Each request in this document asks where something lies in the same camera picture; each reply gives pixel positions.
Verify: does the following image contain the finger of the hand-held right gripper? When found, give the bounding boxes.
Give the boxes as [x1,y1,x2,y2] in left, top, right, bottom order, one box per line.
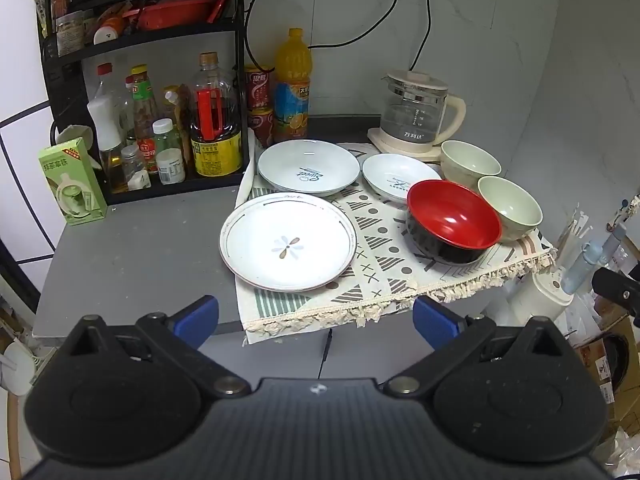
[591,267,640,317]

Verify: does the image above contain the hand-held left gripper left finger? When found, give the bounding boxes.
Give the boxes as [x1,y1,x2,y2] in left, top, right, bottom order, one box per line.
[65,295,251,398]

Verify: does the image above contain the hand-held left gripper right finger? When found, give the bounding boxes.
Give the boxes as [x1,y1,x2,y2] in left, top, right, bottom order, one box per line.
[382,296,568,398]

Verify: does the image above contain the white plate flower print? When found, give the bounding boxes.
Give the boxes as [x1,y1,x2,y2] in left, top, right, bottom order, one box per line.
[219,192,358,292]

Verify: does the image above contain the red and black bowl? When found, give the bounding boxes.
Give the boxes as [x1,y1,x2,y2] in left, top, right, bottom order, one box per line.
[406,179,502,265]

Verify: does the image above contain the pale green bowl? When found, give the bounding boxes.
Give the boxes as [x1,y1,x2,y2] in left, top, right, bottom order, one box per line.
[476,175,544,244]
[440,140,502,186]

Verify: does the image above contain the small white plate crossed-cutlery print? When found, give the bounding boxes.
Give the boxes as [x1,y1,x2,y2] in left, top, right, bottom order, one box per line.
[361,153,443,204]

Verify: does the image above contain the white deep plate rolling-pin print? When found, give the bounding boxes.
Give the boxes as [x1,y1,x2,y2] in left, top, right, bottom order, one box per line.
[257,139,362,197]

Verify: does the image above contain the light blue bottle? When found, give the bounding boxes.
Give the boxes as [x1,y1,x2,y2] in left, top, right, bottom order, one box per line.
[560,240,607,296]

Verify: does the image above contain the grey blue bottle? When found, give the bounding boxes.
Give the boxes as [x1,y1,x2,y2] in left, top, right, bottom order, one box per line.
[600,222,628,266]

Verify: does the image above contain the bundle of wrapped chopsticks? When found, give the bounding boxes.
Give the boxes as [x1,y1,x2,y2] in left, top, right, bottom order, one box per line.
[555,204,598,271]

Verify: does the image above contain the cardboard box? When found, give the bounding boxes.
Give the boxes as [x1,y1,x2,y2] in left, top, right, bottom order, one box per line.
[575,305,640,411]

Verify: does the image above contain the patterned fringed table mat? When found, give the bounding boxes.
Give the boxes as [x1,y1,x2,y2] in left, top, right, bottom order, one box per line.
[235,142,558,345]

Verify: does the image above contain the white utensil holder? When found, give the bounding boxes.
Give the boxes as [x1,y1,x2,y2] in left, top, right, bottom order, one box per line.
[500,259,576,331]

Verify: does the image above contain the small glass jar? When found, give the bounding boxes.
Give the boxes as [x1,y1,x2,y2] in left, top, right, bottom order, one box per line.
[121,144,152,192]

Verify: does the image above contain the green carton box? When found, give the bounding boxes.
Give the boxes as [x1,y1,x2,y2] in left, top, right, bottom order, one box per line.
[38,137,108,226]

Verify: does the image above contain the cream kettle base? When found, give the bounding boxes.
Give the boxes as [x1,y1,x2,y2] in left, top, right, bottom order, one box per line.
[367,127,443,162]

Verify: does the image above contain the red drink can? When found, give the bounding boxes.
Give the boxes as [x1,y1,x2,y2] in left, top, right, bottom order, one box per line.
[244,64,275,111]
[247,106,275,148]

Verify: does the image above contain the glass electric kettle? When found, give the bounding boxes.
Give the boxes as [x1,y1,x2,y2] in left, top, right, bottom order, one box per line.
[380,69,467,147]

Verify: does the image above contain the yellow-capped sauce bottle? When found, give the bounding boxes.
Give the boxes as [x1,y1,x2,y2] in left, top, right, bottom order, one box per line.
[130,64,161,175]

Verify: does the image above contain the orange juice bottle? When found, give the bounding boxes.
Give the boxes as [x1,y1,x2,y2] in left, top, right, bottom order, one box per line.
[272,28,313,143]

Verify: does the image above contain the clear bottle red cap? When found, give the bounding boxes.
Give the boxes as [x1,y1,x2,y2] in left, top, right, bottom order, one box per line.
[95,62,133,136]

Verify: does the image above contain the black metal shelf rack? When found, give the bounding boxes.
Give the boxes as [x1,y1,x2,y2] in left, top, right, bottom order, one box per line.
[35,0,251,206]

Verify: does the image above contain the orange bottle white cap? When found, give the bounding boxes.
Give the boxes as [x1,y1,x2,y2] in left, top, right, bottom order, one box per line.
[94,16,126,46]

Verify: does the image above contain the red plastic basket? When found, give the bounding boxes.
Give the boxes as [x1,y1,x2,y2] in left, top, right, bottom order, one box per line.
[122,0,213,31]

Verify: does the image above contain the glass jar with label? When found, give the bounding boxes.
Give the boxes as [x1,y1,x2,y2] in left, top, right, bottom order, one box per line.
[55,10,85,57]

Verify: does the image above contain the black hanging strap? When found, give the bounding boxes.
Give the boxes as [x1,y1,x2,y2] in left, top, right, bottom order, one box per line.
[318,329,335,381]

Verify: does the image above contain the large red-handled soy sauce bottle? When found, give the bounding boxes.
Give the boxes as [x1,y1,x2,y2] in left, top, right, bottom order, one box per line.
[189,51,244,177]

